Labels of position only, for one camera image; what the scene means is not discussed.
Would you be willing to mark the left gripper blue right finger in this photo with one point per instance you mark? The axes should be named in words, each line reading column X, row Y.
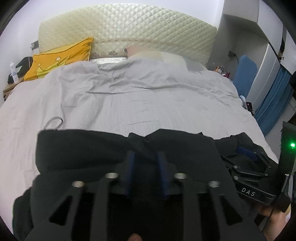
column 207, row 213

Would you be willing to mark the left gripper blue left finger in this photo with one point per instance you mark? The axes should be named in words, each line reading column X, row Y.
column 82, row 211

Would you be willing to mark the black puffer jacket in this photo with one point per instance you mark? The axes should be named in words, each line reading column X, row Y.
column 63, row 157

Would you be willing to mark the person right hand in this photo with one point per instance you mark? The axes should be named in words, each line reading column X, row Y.
column 277, row 220

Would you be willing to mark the blue curtain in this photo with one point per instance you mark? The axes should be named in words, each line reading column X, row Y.
column 275, row 101

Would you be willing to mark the small bottles on shelf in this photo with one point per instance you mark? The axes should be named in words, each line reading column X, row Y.
column 219, row 69

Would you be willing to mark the grey white duvet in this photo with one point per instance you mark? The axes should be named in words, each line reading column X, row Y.
column 134, row 96

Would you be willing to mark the pale patterned pillow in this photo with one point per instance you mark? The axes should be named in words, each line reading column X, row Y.
column 165, row 57

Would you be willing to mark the grey white wardrobe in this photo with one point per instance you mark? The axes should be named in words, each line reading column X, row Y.
column 253, row 29

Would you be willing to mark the wooden nightstand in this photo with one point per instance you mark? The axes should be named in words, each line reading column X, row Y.
column 9, row 88

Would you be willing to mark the yellow pillow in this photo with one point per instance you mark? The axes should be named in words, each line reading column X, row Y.
column 46, row 62

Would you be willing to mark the black bag on nightstand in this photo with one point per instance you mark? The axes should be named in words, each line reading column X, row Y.
column 22, row 68

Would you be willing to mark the white plastic bottle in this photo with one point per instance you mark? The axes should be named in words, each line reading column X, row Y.
column 14, row 73

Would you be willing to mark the cream quilted headboard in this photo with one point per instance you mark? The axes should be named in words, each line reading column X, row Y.
column 115, row 27

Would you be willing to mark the wall socket right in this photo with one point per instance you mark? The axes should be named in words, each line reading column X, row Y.
column 231, row 54

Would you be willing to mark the wall socket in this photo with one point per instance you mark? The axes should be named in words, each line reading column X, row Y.
column 231, row 54
column 34, row 45

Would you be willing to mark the wall socket left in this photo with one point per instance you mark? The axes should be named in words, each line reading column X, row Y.
column 34, row 45

